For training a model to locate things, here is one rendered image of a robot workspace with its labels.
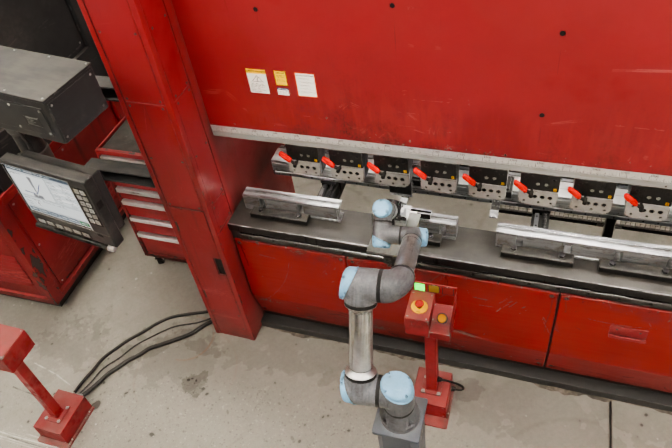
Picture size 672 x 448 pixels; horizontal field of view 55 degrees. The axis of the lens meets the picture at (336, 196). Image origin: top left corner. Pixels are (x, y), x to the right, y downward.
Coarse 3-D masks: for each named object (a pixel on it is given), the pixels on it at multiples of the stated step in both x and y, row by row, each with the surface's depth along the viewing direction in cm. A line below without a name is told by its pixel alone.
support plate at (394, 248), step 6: (414, 216) 287; (420, 216) 287; (408, 222) 284; (414, 222) 284; (372, 234) 282; (372, 246) 277; (390, 246) 275; (396, 246) 275; (372, 252) 275; (378, 252) 274; (384, 252) 273; (390, 252) 273; (396, 252) 273
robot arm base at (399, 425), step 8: (384, 408) 236; (416, 408) 239; (384, 416) 240; (392, 416) 234; (408, 416) 234; (416, 416) 238; (384, 424) 239; (392, 424) 236; (400, 424) 235; (408, 424) 238; (416, 424) 239; (392, 432) 239; (400, 432) 237; (408, 432) 238
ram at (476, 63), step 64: (192, 0) 242; (256, 0) 234; (320, 0) 225; (384, 0) 218; (448, 0) 211; (512, 0) 204; (576, 0) 198; (640, 0) 192; (192, 64) 265; (256, 64) 254; (320, 64) 245; (384, 64) 236; (448, 64) 227; (512, 64) 219; (576, 64) 212; (640, 64) 205; (256, 128) 279; (320, 128) 267; (384, 128) 257; (448, 128) 247; (512, 128) 238; (576, 128) 229; (640, 128) 221
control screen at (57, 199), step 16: (16, 176) 255; (32, 176) 249; (32, 192) 259; (48, 192) 253; (64, 192) 247; (32, 208) 269; (48, 208) 263; (64, 208) 256; (80, 208) 250; (80, 224) 260
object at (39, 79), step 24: (0, 48) 244; (0, 72) 231; (24, 72) 229; (48, 72) 227; (72, 72) 225; (0, 96) 224; (24, 96) 217; (48, 96) 215; (72, 96) 224; (96, 96) 234; (0, 120) 235; (24, 120) 227; (48, 120) 221; (72, 120) 227; (24, 144) 261
